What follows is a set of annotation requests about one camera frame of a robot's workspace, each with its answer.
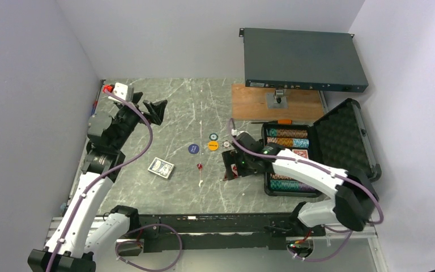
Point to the dark grey rack server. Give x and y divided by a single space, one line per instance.
302 60

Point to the blue small blind button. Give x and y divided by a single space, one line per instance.
193 148

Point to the top poker chip row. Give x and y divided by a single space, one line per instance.
287 133

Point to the yellow big blind button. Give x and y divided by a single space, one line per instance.
213 145

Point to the bottom poker chip row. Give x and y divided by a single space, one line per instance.
290 186

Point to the blue playing card deck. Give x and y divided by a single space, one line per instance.
161 168

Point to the red playing card deck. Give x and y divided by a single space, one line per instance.
301 152

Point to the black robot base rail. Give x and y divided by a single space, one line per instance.
219 231

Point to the orange handled screwdriver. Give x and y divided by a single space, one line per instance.
282 122

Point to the wooden base board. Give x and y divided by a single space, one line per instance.
261 104

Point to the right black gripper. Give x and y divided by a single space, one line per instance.
232 156

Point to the green poker chip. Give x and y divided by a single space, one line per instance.
213 137

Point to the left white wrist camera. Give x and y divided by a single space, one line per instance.
123 91

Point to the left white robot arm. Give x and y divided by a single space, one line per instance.
72 247

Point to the red triangular dealer button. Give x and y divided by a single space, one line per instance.
234 171

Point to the black poker set case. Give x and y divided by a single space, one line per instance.
338 139

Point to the poker chip row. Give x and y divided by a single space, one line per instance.
279 177
287 133
290 186
289 142

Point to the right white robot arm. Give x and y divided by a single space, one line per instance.
351 198

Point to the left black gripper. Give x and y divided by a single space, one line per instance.
157 109

